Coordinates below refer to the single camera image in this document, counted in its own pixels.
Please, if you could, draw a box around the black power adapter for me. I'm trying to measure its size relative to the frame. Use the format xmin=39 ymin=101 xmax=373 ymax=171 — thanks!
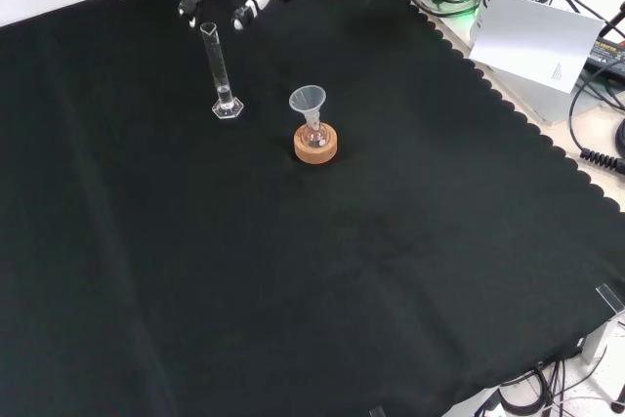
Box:
xmin=582 ymin=37 xmax=625 ymax=80

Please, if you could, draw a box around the small round-bottom glass flask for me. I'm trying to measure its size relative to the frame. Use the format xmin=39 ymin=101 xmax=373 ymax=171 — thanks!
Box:
xmin=301 ymin=113 xmax=329 ymax=149

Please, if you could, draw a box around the brown cork ring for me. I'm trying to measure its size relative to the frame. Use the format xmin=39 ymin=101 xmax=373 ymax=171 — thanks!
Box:
xmin=293 ymin=123 xmax=340 ymax=165

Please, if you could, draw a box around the black coiled cable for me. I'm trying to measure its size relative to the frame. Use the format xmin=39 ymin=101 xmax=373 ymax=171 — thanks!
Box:
xmin=567 ymin=75 xmax=625 ymax=175

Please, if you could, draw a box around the clear plastic funnel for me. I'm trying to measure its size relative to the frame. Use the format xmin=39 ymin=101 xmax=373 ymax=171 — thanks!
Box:
xmin=287 ymin=85 xmax=328 ymax=128

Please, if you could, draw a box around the black floor cable bundle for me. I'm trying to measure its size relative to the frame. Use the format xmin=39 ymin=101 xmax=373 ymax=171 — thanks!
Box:
xmin=496 ymin=356 xmax=625 ymax=417

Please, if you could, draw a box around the black bench cloth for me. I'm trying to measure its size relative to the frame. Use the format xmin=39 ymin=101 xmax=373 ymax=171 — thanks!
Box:
xmin=0 ymin=0 xmax=625 ymax=417

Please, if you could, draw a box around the pale board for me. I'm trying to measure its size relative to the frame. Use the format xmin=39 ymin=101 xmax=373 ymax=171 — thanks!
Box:
xmin=467 ymin=0 xmax=607 ymax=96

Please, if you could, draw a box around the clear glass graduated cylinder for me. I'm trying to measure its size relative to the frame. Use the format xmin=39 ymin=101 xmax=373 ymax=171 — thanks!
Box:
xmin=200 ymin=21 xmax=246 ymax=122

